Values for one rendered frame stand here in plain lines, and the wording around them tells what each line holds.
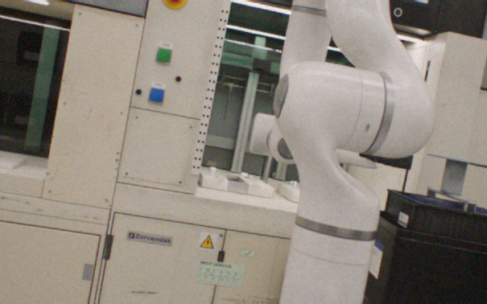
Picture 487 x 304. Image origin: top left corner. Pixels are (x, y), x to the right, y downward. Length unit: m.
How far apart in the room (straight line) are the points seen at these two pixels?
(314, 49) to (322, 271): 0.52
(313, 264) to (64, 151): 0.85
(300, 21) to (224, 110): 1.28
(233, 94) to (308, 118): 1.66
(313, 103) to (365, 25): 0.18
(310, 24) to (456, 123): 0.62
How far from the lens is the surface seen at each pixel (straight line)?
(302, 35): 1.25
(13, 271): 1.64
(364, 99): 0.87
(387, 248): 1.27
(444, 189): 1.37
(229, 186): 1.80
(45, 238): 1.61
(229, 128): 2.49
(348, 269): 0.90
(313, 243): 0.89
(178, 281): 1.63
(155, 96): 1.55
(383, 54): 0.96
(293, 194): 1.84
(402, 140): 0.90
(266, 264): 1.66
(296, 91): 0.86
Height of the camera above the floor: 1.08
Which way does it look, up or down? 3 degrees down
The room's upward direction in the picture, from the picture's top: 11 degrees clockwise
